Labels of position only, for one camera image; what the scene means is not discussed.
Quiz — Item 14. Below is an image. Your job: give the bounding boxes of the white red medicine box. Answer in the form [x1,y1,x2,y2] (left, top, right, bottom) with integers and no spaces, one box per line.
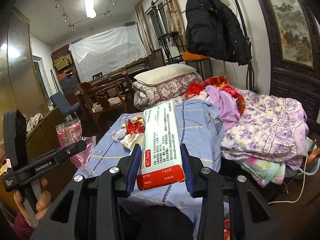
[137,101,185,191]

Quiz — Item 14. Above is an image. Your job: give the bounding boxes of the clear pink plastic bag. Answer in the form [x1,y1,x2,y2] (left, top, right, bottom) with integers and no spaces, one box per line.
[55,118,96,177]

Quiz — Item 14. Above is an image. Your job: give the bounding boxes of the maroon left sleeve forearm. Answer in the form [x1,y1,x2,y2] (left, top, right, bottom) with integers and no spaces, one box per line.
[12,212,36,240]

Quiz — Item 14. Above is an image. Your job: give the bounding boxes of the red plastic trash basket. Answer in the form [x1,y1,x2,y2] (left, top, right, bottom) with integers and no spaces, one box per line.
[223,218,231,240]

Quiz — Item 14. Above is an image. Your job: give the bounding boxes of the left hand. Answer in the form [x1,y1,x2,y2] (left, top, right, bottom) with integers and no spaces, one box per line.
[14,177,52,227]

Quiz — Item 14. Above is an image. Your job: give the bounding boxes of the white paper cup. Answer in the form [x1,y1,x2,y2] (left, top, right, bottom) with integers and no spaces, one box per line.
[120,133,145,151]

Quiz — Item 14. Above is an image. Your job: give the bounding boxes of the red white snack wrappers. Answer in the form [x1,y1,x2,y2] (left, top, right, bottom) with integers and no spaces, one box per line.
[121,114,145,135]

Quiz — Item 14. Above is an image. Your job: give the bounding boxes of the brown wooden cabinet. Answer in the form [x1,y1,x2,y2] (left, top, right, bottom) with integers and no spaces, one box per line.
[0,106,78,215]

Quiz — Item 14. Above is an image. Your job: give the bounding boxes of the light blue checked blanket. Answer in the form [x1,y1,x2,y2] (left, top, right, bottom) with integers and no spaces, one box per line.
[75,99,230,230]

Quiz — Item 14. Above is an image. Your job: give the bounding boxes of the pink floral rolled quilt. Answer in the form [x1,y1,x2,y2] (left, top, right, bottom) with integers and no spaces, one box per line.
[132,73,202,111]

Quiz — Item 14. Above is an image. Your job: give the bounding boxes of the pastel tie-dye folded blanket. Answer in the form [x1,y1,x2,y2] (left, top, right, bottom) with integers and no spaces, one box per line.
[235,157,286,187]

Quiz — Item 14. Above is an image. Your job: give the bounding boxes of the lilac garment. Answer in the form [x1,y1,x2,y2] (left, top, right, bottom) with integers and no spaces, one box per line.
[193,85,240,131]

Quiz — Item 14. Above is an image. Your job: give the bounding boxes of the blue chair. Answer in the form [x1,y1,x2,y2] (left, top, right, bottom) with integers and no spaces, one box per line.
[50,92,80,118]

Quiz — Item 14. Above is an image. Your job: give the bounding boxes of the wooden armchair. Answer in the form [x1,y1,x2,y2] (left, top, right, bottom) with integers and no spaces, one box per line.
[75,69,134,129]

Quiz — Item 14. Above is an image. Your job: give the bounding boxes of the white pillow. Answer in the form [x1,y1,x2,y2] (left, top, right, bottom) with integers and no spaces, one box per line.
[134,63,196,86]

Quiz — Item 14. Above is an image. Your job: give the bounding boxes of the purple floral quilt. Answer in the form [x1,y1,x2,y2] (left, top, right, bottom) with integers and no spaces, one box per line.
[220,90,309,170]

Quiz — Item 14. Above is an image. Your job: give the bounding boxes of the red patterned cloth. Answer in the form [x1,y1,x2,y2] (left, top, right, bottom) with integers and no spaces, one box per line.
[184,76,246,115]

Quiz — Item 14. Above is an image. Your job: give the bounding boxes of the white cloth cover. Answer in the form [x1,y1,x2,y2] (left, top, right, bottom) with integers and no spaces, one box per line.
[69,25,147,82]

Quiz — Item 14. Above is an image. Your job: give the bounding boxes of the light blue basin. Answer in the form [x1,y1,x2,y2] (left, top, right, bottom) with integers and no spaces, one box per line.
[299,138,319,176]

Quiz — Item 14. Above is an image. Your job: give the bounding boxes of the black metal stool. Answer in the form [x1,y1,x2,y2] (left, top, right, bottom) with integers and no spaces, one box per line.
[158,31,185,65]

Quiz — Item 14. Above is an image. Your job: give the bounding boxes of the brown pot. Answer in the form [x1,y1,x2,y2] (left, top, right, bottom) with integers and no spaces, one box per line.
[306,148,320,166]

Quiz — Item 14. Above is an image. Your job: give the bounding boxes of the black hanging jacket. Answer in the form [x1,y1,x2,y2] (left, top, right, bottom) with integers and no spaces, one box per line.
[185,0,251,65]

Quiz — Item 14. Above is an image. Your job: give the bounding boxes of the striped curtain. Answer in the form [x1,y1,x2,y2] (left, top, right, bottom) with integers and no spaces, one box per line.
[162,0,186,45]

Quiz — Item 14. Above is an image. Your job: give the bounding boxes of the ceiling light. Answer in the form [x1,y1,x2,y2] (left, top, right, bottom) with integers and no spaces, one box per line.
[84,0,97,19]

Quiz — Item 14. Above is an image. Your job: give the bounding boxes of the dark carved painted screen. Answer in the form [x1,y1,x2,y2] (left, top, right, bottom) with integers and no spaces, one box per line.
[258,0,319,134]

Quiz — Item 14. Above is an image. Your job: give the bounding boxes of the white cable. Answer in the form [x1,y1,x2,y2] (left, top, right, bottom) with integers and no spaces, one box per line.
[267,152,309,205]

